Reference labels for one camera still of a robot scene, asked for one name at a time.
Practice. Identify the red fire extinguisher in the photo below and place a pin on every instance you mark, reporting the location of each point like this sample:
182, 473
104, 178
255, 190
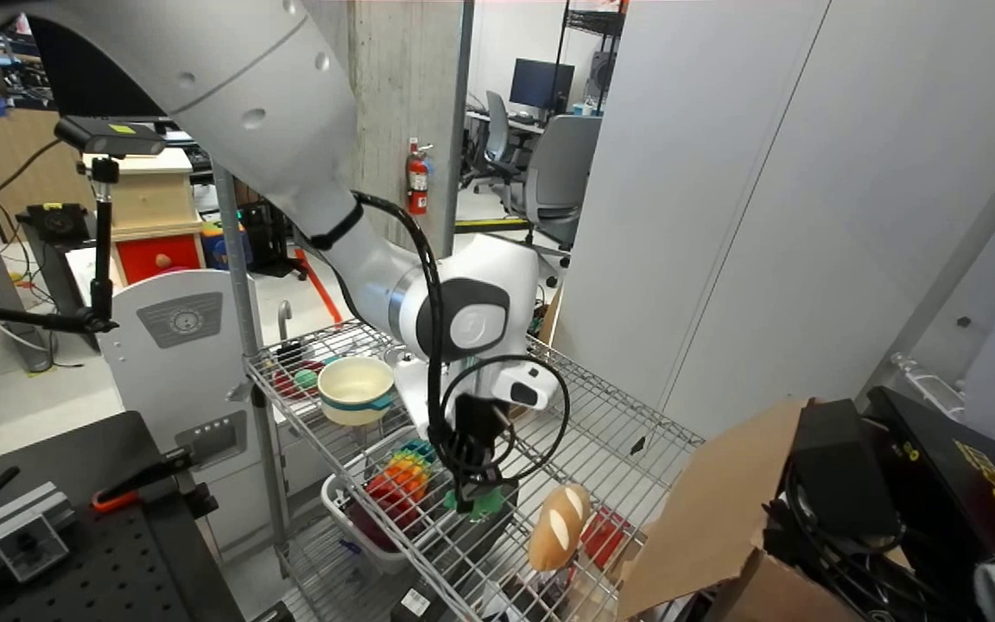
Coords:
415, 178

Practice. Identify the black bag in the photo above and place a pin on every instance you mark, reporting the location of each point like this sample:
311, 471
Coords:
837, 471

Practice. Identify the red toy block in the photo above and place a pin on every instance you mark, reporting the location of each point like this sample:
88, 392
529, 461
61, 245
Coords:
603, 541

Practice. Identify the orange black clamp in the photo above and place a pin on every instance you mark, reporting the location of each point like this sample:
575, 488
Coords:
139, 480

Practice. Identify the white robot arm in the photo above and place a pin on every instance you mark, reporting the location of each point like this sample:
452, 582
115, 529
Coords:
233, 92

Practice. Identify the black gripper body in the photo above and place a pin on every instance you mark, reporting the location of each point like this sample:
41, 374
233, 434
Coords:
481, 434

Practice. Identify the red box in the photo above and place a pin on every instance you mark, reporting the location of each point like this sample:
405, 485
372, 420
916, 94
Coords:
155, 255

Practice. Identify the red bowl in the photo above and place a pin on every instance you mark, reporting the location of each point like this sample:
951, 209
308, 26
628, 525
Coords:
292, 380

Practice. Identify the green toy object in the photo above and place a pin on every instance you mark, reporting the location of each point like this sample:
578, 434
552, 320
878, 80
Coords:
496, 504

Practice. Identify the black case yellow print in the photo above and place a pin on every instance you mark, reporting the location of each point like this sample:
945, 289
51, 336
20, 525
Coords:
963, 488

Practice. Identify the brown wooden board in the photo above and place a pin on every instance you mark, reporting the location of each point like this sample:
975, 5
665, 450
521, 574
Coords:
16, 160

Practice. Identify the black perforated table board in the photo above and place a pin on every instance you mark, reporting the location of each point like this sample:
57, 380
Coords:
85, 563

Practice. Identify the cream bowl teal rim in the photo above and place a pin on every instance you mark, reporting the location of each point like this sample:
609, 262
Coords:
353, 397

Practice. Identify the black camera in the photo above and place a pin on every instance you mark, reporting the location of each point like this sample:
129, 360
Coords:
111, 134

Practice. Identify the computer monitor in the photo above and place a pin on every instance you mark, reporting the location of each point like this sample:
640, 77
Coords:
539, 85

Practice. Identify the grey office chair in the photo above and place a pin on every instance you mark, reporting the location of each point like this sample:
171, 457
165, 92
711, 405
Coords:
562, 174

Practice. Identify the white plastic basket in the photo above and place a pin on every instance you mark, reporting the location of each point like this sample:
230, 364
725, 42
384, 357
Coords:
334, 497

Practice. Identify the bread loaf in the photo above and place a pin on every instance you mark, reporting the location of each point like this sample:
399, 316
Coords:
552, 529

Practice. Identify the grey aluminium rail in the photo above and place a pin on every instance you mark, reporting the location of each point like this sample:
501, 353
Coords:
0, 525

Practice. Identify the rainbow stacking toy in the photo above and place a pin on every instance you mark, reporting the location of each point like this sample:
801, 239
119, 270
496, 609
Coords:
405, 471

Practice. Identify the large open cardboard box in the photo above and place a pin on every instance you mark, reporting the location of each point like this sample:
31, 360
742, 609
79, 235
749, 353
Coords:
717, 504

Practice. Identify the black camera stand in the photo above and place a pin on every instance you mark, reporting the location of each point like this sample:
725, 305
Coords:
101, 241

